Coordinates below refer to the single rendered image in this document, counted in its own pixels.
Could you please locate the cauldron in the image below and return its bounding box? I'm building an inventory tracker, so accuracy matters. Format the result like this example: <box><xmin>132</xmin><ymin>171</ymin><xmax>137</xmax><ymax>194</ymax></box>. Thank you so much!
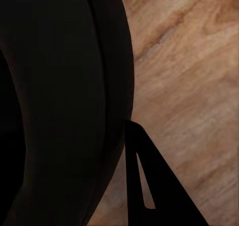
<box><xmin>0</xmin><ymin>0</ymin><xmax>134</xmax><ymax>226</ymax></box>

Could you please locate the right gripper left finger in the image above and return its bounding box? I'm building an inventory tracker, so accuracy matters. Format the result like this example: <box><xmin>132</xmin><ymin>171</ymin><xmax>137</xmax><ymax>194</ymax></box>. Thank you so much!
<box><xmin>0</xmin><ymin>125</ymin><xmax>26</xmax><ymax>226</ymax></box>

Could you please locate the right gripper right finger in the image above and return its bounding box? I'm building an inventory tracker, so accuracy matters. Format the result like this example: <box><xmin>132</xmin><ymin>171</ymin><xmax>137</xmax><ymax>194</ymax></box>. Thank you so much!
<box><xmin>124</xmin><ymin>120</ymin><xmax>209</xmax><ymax>226</ymax></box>

